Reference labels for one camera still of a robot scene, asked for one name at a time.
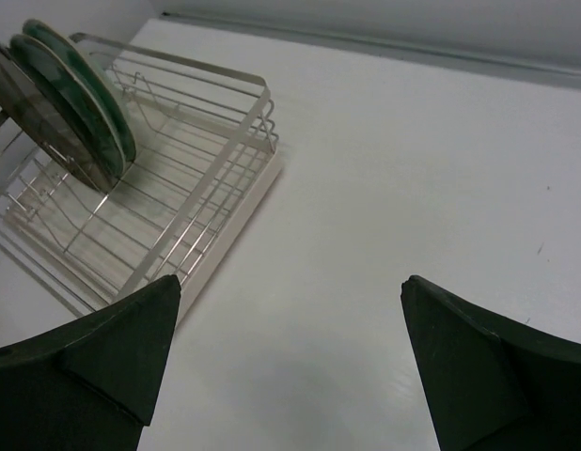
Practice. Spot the teal flower plate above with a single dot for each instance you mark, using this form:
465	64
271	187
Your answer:
75	98
93	76

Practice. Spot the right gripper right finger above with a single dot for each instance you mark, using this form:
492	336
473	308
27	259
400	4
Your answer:
491	383

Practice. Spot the brown speckled plate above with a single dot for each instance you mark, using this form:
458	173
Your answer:
37	116

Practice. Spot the wire dish rack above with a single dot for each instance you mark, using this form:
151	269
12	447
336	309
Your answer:
149	81

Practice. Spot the aluminium frame rail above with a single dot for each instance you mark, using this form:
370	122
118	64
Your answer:
494	65

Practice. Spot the white rack drip tray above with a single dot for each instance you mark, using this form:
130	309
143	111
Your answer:
181	205

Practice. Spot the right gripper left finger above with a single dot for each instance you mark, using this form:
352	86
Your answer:
93	383

